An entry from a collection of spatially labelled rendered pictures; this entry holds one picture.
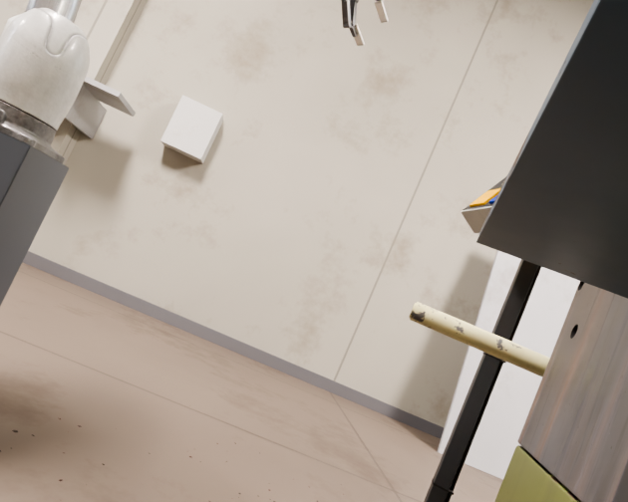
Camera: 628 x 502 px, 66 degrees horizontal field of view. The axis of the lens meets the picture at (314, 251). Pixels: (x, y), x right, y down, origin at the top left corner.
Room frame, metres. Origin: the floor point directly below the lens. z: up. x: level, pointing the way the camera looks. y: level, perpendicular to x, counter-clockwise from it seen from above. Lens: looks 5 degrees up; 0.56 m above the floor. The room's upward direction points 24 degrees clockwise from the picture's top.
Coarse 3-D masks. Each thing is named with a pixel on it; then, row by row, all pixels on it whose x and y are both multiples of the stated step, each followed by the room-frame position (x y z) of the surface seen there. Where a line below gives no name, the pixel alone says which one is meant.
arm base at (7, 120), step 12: (0, 108) 0.92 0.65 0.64; (12, 108) 0.93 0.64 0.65; (0, 120) 0.91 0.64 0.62; (12, 120) 0.93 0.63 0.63; (24, 120) 0.94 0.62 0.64; (36, 120) 0.96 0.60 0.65; (12, 132) 0.92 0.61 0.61; (24, 132) 0.93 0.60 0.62; (36, 132) 0.96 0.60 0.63; (48, 132) 0.99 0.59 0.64; (36, 144) 0.95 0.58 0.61; (48, 144) 1.01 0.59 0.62; (60, 156) 1.06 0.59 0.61
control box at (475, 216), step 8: (496, 184) 1.40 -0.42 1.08; (464, 208) 1.40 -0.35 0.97; (472, 208) 1.34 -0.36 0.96; (480, 208) 1.30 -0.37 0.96; (488, 208) 1.26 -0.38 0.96; (464, 216) 1.40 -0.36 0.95; (472, 216) 1.36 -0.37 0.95; (480, 216) 1.32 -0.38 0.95; (472, 224) 1.39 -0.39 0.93; (480, 224) 1.35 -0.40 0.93
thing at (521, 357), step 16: (416, 304) 1.10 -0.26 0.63; (416, 320) 1.10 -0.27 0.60; (432, 320) 1.08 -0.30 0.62; (448, 320) 1.07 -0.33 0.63; (448, 336) 1.09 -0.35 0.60; (464, 336) 1.06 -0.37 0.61; (480, 336) 1.05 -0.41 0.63; (496, 336) 1.06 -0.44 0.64; (496, 352) 1.05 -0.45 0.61; (512, 352) 1.04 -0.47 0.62; (528, 352) 1.04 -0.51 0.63; (528, 368) 1.03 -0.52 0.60; (544, 368) 1.02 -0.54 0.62
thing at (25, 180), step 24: (0, 144) 0.90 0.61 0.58; (24, 144) 0.90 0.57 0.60; (0, 168) 0.90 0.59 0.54; (24, 168) 0.92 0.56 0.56; (48, 168) 1.01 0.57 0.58; (0, 192) 0.91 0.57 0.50; (24, 192) 0.97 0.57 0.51; (48, 192) 1.06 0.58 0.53; (0, 216) 0.93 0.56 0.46; (24, 216) 1.01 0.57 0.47; (0, 240) 0.97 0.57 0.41; (24, 240) 1.06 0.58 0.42; (0, 264) 1.01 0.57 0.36; (0, 288) 1.06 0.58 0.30
